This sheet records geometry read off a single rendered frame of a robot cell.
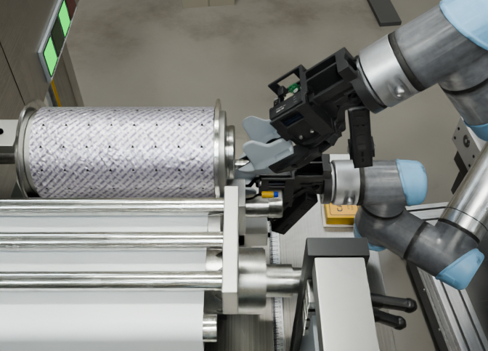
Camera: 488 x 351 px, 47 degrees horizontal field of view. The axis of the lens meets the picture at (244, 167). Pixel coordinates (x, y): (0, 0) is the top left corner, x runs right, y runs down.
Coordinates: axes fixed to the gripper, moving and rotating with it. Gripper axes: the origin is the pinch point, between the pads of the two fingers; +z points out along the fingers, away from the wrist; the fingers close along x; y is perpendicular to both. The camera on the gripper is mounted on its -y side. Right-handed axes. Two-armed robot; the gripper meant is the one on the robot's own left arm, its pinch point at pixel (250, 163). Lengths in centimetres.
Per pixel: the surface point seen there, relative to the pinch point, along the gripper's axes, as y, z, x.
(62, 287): 24.7, -1.9, 30.1
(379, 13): -142, 20, -222
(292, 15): -113, 59, -224
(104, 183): 12.9, 14.1, 4.1
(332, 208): -35.7, 8.0, -17.0
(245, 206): -2.9, 3.5, 3.8
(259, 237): -10.0, 6.6, 3.9
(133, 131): 14.4, 7.7, -0.1
